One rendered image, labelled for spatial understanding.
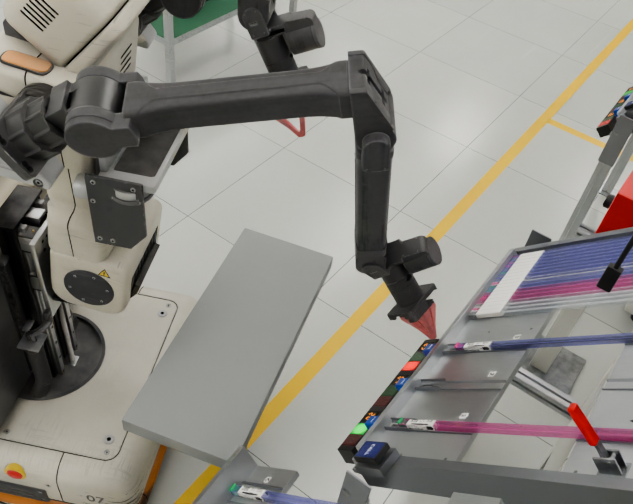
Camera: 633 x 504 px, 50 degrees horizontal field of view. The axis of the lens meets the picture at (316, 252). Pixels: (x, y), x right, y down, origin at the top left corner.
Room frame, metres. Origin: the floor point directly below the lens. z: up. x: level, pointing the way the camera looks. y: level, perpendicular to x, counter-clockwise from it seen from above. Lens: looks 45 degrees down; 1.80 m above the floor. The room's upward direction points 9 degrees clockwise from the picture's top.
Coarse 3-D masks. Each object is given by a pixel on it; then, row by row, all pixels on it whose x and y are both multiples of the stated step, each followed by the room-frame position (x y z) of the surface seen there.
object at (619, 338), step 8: (576, 336) 0.77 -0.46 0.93; (584, 336) 0.76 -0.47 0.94; (592, 336) 0.75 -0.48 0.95; (600, 336) 0.75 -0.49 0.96; (608, 336) 0.74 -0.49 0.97; (616, 336) 0.74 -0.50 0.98; (624, 336) 0.73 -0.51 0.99; (632, 336) 0.72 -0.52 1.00; (464, 344) 0.85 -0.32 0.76; (496, 344) 0.81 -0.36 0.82; (504, 344) 0.81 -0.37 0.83; (512, 344) 0.80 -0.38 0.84; (520, 344) 0.79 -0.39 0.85; (528, 344) 0.79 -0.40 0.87; (536, 344) 0.78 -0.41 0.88; (544, 344) 0.77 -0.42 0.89; (552, 344) 0.77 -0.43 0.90; (560, 344) 0.76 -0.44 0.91; (568, 344) 0.76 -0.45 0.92; (576, 344) 0.75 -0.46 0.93; (584, 344) 0.75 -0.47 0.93; (592, 344) 0.74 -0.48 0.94; (600, 344) 0.74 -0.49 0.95
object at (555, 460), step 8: (616, 360) 1.01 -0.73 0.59; (608, 376) 0.96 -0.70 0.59; (600, 384) 0.98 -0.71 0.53; (592, 392) 1.02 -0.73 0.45; (600, 392) 0.91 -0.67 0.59; (592, 400) 0.93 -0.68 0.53; (584, 408) 0.96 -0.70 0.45; (592, 408) 0.87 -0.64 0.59; (560, 440) 0.97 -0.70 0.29; (568, 440) 0.86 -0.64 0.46; (552, 448) 1.01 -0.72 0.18; (560, 448) 0.89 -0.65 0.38; (568, 448) 0.79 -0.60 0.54; (552, 456) 0.91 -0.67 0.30; (560, 456) 0.81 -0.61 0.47; (568, 456) 0.74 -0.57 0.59; (544, 464) 0.95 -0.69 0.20; (552, 464) 0.84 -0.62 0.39; (560, 464) 0.75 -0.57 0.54
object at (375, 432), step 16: (512, 256) 1.16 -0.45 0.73; (496, 272) 1.09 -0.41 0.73; (480, 288) 1.04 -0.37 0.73; (464, 320) 0.94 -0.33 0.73; (448, 336) 0.89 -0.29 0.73; (432, 352) 0.84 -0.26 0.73; (432, 368) 0.81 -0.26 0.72; (416, 384) 0.76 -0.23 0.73; (400, 400) 0.72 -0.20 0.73; (384, 416) 0.68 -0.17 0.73; (368, 432) 0.64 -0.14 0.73
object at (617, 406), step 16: (624, 352) 0.70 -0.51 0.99; (624, 368) 0.66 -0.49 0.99; (608, 384) 0.63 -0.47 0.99; (624, 384) 0.62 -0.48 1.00; (608, 400) 0.60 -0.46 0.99; (624, 400) 0.59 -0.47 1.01; (592, 416) 0.57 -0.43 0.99; (608, 416) 0.56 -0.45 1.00; (624, 416) 0.56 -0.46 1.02; (576, 448) 0.51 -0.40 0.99; (592, 448) 0.51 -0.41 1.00; (608, 448) 0.50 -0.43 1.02; (624, 448) 0.50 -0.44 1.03; (576, 464) 0.48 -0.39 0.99; (592, 464) 0.48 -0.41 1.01
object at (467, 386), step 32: (480, 320) 0.93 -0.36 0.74; (512, 320) 0.90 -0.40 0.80; (544, 320) 0.86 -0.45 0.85; (448, 352) 0.84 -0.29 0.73; (480, 352) 0.82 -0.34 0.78; (512, 352) 0.79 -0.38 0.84; (448, 384) 0.74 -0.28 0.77; (480, 384) 0.72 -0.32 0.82; (416, 416) 0.67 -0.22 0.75; (448, 416) 0.65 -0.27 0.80; (480, 416) 0.63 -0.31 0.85; (416, 448) 0.59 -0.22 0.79; (448, 448) 0.57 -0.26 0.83
